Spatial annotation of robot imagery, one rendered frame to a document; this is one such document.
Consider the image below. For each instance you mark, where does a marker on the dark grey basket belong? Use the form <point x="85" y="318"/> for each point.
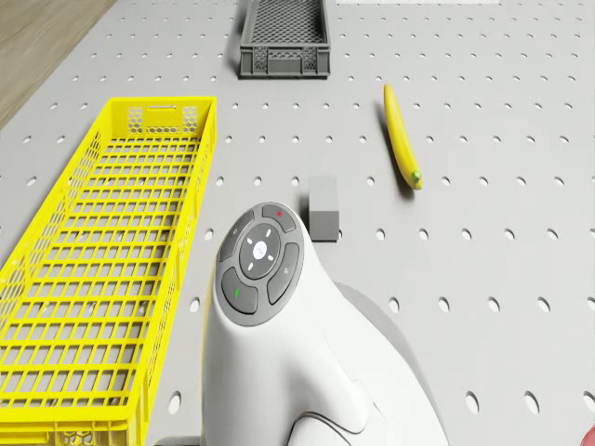
<point x="283" y="60"/>

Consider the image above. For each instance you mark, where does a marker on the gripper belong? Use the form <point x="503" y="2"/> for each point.
<point x="179" y="441"/>

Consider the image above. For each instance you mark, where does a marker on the yellow basket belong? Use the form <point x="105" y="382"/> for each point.
<point x="111" y="399"/>

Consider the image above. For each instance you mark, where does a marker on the red plate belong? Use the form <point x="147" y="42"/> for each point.
<point x="590" y="439"/>

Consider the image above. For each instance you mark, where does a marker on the banana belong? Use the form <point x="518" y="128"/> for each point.
<point x="400" y="135"/>

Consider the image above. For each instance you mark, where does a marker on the grey cube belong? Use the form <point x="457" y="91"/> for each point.
<point x="323" y="218"/>

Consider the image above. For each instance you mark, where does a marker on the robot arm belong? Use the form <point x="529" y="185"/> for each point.
<point x="279" y="362"/>

